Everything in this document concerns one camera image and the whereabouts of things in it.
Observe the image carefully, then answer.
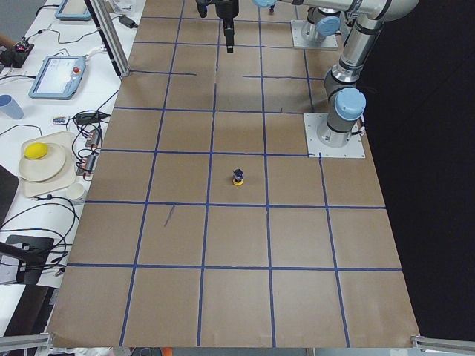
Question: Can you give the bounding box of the light blue cup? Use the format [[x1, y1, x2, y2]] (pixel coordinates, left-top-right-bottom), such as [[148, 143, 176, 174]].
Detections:
[[0, 94, 24, 119]]

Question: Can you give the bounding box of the near blue teach pendant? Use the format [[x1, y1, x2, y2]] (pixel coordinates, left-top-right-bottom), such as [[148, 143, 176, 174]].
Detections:
[[29, 56, 86, 100]]

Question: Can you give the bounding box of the yellow lemon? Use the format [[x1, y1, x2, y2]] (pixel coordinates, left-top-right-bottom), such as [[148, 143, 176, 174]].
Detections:
[[24, 142, 48, 160]]

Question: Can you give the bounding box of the upper small circuit board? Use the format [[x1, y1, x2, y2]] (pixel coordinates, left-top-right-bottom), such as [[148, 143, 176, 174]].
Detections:
[[85, 128, 102, 148]]

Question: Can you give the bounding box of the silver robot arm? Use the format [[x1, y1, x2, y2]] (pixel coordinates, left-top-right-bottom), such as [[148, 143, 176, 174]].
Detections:
[[301, 7, 341, 43], [290, 0, 418, 148]]

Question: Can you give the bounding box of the aluminium frame post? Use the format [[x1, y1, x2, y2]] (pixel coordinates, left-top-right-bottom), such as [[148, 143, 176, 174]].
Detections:
[[84, 0, 130, 77]]

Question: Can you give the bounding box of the black laptop corner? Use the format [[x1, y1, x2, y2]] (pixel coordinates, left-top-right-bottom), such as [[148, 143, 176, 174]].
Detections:
[[0, 165, 19, 224]]

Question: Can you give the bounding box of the black power brick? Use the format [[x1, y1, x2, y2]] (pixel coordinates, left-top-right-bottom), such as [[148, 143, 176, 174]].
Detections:
[[118, 15, 138, 29]]

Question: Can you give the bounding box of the beige square tray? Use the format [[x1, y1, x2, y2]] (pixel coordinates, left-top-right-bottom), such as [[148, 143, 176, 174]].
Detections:
[[19, 131, 76, 198]]

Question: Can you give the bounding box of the blue teach pendant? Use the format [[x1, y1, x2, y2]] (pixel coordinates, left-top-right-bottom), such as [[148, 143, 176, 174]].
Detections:
[[55, 0, 91, 21], [29, 56, 86, 100]]

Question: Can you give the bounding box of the lower small circuit board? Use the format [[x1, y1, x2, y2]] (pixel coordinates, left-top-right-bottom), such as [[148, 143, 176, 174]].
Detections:
[[76, 154, 96, 177]]

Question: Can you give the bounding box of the black camera stand base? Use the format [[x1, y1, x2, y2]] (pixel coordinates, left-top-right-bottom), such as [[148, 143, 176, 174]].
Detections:
[[1, 234, 54, 285]]

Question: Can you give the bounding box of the small circuit board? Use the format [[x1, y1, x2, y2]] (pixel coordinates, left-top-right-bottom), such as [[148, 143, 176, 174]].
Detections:
[[85, 128, 102, 148], [76, 154, 96, 177]]

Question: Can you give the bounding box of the person's hand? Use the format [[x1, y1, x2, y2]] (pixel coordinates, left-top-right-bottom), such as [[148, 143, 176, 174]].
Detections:
[[0, 33, 16, 49]]

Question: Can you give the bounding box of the small colourful remote card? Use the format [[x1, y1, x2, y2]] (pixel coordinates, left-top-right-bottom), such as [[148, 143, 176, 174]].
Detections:
[[50, 116, 70, 125]]

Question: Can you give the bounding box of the white paper cup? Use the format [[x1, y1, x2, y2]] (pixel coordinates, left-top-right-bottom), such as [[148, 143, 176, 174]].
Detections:
[[66, 183, 88, 204]]

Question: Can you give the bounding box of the beige round plate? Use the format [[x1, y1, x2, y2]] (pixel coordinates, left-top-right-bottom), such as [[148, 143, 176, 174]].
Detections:
[[19, 143, 66, 182]]

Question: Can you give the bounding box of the black looped cable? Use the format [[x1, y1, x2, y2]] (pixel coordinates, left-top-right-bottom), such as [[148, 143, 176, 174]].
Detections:
[[0, 195, 82, 277]]

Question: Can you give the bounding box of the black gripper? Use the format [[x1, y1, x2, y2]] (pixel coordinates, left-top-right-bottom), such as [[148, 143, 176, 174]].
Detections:
[[196, 0, 238, 53]]

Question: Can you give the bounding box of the black joystick controller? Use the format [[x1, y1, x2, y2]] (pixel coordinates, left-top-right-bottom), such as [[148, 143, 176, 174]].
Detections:
[[1, 41, 34, 68]]

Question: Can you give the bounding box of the black power adapter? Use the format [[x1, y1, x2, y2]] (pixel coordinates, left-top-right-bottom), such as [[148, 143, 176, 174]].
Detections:
[[73, 111, 111, 125]]

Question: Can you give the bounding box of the yellow push button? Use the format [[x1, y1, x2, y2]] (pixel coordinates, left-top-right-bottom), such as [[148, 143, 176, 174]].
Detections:
[[232, 168, 244, 186]]

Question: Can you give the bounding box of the far blue teach pendant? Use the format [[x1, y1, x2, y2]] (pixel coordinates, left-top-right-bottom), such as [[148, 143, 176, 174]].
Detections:
[[55, 0, 91, 21]]

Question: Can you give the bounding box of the brown paper mat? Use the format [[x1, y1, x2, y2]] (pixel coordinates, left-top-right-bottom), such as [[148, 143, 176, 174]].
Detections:
[[48, 1, 418, 348]]

